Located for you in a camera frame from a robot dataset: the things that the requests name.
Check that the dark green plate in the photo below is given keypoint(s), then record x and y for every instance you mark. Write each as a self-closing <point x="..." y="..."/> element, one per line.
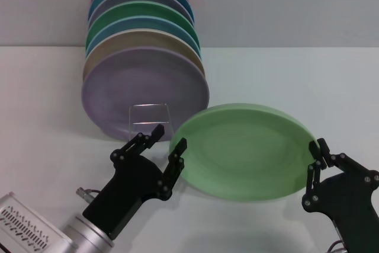
<point x="142" y="10"/>

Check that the light green plate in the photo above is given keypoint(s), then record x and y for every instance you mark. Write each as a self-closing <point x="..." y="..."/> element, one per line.
<point x="242" y="155"/>

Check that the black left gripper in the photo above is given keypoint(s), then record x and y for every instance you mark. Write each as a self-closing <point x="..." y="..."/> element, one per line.
<point x="130" y="182"/>

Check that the lavender purple plate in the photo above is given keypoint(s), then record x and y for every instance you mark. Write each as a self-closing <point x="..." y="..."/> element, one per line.
<point x="133" y="87"/>

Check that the beige plate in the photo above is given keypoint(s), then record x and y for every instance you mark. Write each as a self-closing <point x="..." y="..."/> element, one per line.
<point x="133" y="39"/>

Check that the light blue plate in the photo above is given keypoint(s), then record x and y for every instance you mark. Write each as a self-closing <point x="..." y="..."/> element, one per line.
<point x="139" y="25"/>

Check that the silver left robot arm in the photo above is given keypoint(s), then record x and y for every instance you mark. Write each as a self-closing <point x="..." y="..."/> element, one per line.
<point x="59" y="232"/>

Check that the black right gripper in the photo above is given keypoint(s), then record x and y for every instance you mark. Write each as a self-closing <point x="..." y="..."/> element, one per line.
<point x="352" y="205"/>

